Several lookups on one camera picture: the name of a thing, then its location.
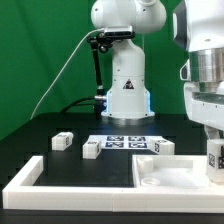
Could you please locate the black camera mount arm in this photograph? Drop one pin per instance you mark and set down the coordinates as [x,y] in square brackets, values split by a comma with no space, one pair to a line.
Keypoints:
[97,66]

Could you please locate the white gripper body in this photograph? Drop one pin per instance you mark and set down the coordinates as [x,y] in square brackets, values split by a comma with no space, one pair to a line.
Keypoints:
[206,108]

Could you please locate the white square tabletop part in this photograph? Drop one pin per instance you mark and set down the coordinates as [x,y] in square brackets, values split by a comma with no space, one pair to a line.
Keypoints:
[170,171]

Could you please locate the AprilTag marker sheet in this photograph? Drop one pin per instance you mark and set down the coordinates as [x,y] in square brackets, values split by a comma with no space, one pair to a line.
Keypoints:
[122,141]

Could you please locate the grey camera on mount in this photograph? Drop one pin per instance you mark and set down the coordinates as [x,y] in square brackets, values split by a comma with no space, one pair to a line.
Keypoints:
[124,32]

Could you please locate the white U-shaped obstacle fence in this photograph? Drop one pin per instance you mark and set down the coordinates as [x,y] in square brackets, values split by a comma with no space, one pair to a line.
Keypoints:
[22,193]

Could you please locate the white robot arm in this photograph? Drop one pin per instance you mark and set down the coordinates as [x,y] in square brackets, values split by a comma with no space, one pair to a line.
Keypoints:
[198,27]

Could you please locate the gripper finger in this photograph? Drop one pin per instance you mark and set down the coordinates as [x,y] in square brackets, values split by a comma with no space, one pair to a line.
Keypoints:
[212,133]

